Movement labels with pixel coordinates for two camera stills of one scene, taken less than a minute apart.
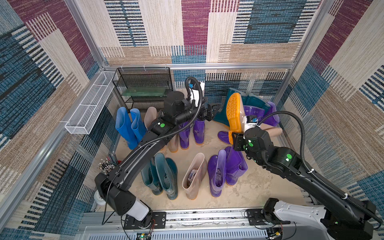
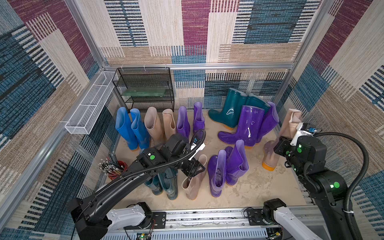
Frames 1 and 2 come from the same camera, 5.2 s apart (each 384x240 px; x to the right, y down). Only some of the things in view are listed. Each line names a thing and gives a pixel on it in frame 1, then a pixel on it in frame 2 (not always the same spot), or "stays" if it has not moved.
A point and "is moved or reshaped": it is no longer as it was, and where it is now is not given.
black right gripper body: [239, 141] → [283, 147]
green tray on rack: [160, 91] stays
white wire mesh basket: [89, 111] stays
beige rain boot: [172, 145] is moved or reshaped
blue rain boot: [138, 124] stays
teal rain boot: [150, 177] stays
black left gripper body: [203, 117] → [190, 168]
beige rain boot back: [194, 176] stays
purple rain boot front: [217, 173] stays
